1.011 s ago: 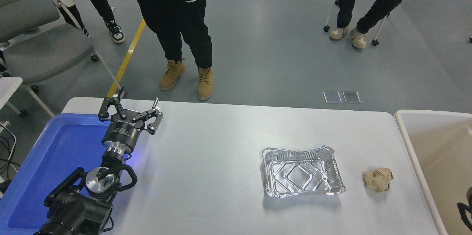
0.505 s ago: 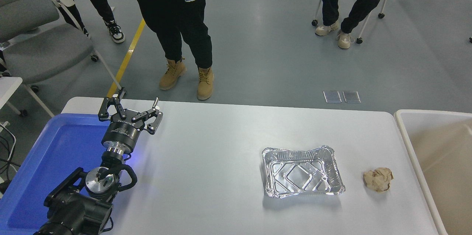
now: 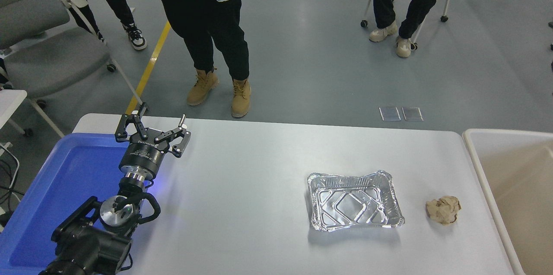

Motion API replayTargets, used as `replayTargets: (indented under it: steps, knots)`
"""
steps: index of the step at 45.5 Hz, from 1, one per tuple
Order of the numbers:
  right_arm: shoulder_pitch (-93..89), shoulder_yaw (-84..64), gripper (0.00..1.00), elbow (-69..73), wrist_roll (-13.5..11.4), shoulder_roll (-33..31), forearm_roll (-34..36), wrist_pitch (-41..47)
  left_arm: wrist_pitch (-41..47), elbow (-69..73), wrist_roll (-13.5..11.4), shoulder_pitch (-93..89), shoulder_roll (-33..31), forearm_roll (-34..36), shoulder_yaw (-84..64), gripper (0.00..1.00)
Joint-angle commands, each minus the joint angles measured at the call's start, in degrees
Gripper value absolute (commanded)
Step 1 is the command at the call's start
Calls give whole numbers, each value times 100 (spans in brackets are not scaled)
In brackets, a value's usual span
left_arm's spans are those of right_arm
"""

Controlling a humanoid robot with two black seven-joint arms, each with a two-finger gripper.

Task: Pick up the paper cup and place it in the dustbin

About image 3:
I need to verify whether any white floor cable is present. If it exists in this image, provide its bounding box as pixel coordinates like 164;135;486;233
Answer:
0;142;20;215

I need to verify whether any person with tan boots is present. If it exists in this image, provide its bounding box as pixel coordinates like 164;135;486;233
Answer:
149;0;251;118

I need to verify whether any clear square floor plate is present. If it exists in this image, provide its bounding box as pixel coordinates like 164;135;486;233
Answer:
402;107;423;122
379;107;401;121

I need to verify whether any small white side table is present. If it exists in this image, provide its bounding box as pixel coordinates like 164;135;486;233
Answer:
0;89;27;130

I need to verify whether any large pale bin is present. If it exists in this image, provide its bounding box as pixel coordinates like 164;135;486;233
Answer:
462;128;553;275

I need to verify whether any blue plastic tray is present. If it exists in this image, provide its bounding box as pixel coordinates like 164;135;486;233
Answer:
0;132;130;275

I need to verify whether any grey office chair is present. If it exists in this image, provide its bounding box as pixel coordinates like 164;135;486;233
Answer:
0;0;143;137

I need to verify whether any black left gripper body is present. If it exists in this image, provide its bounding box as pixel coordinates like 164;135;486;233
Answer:
119;127;171;177

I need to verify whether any crumpled tan paper ball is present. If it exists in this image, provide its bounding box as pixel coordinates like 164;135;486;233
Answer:
425;196;462;226

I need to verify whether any silver foil tray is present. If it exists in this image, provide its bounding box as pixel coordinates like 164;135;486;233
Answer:
307;170;405;232

